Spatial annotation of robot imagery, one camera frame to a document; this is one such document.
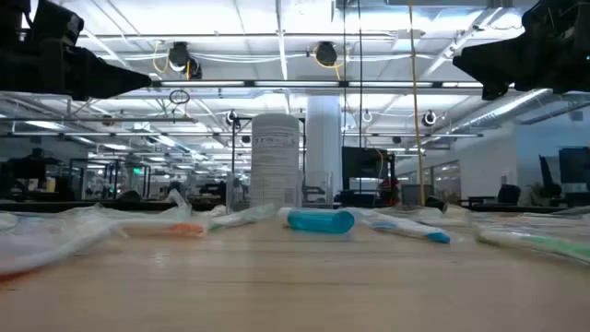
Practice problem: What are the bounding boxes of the small teal mouthwash bottle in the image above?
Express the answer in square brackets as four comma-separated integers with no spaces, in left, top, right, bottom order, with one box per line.
[286,207,356,235]

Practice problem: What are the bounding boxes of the white round column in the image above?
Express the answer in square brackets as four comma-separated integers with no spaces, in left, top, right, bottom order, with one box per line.
[305,94,344,195]

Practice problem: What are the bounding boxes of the dark wall monitor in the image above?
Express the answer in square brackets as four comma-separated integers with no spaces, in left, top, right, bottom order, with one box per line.
[558,147,590,185]

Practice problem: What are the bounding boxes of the black monitor on stand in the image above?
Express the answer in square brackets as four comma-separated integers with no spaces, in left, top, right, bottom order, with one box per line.
[341,146,397,207]

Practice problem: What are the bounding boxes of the blue white toothbrush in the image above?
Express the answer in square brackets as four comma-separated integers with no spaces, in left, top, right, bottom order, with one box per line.
[0,207,112,231]
[352,207,453,245]

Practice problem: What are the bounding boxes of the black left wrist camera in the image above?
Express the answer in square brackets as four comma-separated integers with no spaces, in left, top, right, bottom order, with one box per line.
[29,0,87,47]

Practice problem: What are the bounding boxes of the green white toothbrush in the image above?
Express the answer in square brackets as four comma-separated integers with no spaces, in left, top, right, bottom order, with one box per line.
[469,220,590,268]
[206,202,280,231]

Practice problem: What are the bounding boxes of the black office chair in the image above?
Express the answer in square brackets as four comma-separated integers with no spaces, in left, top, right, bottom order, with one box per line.
[496,184,523,207]

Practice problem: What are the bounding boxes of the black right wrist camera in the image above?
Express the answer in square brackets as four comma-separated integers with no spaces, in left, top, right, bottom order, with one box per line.
[523,0,590,30]

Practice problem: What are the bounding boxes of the thin black hanging cable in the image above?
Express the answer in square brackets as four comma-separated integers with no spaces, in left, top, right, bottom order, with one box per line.
[341,0,348,151]

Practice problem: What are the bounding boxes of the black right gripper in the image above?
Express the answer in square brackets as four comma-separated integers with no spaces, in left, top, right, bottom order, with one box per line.
[452,25,590,101]

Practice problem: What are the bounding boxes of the orange white toothbrush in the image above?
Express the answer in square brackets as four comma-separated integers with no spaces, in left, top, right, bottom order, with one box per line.
[91,219,209,241]
[0,216,121,283]

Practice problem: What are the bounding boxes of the white cylindrical wipes canister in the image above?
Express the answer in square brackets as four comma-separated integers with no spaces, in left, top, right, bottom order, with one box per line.
[250,113,301,209]

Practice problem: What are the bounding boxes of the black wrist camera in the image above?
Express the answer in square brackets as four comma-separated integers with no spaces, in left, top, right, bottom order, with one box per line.
[29,0,87,47]
[523,0,590,30]

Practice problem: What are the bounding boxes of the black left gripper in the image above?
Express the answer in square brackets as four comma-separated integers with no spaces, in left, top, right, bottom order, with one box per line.
[0,39,153,101]

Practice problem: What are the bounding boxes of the clear acrylic organizer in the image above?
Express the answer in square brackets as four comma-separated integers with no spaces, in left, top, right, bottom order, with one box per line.
[224,168,336,212]

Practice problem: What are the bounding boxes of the black cable with coil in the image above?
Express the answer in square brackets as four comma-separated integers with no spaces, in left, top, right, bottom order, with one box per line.
[357,0,365,195]

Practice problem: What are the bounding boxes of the long ceiling light bar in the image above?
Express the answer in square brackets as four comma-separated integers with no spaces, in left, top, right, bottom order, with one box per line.
[150,79,485,89]

